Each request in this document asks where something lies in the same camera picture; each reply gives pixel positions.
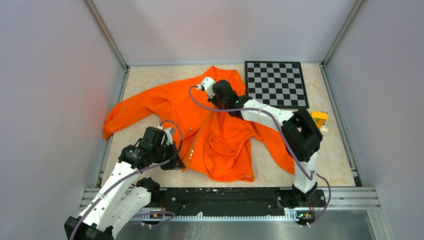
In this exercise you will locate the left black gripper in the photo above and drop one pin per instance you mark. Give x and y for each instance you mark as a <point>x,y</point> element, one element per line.
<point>174,164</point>

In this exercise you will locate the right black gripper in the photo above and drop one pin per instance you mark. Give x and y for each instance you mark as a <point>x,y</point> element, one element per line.
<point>213,100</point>

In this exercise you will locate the orange zip jacket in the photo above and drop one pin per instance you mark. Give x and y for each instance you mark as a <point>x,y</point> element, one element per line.
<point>214,143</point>

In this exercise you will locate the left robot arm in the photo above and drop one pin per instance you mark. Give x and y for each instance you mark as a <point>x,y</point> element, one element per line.
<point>124,193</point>

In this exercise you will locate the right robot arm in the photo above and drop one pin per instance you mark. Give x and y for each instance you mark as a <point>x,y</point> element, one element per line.
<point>301,136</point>

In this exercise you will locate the black white checkerboard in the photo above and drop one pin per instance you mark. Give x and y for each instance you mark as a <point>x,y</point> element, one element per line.
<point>279,84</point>

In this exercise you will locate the yellow red toy blocks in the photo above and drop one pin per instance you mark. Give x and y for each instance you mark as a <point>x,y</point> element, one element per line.
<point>320,118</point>

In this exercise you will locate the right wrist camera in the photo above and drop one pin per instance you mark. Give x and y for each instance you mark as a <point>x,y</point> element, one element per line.
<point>206,85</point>

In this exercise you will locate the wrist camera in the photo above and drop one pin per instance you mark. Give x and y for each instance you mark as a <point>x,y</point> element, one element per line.
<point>206,85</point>
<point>167,135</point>

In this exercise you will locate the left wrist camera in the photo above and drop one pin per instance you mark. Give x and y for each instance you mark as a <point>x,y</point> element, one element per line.
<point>167,135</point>

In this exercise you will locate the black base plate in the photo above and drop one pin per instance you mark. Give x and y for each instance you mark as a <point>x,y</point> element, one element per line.
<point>233,201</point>

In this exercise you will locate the aluminium front rail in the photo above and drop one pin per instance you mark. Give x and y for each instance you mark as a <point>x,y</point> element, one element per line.
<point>337,198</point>

